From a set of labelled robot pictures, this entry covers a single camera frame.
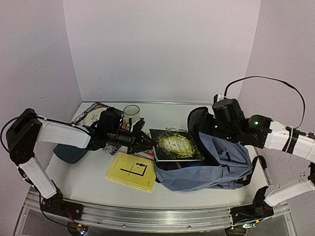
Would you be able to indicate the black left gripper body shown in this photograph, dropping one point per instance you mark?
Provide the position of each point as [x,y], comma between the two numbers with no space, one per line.
[124,139]

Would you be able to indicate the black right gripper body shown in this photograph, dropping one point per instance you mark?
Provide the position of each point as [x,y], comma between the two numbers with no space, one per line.
[205,123]

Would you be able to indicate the red floral book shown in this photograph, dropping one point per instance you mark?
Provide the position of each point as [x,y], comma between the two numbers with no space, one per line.
[148,154]

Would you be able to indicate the white floral notebook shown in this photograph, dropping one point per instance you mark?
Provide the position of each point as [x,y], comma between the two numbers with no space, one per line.
[175,129]

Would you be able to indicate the green Alice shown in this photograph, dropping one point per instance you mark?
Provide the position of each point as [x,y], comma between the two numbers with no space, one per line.
[174,146]

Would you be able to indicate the yellow book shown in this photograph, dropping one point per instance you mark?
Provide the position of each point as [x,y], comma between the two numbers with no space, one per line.
[133,171]

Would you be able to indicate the blue grey backpack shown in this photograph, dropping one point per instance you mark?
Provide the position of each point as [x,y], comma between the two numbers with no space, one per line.
[226,165]

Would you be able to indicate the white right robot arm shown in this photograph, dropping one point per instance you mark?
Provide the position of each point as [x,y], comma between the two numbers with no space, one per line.
[262,132]

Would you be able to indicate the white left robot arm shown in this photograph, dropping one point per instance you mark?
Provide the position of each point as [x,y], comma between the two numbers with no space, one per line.
[20,136]

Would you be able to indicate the cream and blue plate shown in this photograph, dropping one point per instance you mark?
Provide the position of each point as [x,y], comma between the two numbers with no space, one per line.
[93,116]

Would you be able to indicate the patterned patchwork placemat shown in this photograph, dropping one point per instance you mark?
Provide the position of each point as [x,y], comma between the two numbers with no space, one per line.
[106,127]

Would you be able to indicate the white ribbed mug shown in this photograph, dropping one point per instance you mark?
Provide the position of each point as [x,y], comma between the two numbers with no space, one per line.
[131,114]

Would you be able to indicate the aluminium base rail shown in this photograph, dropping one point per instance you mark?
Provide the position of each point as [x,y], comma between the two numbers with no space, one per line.
[232,220]

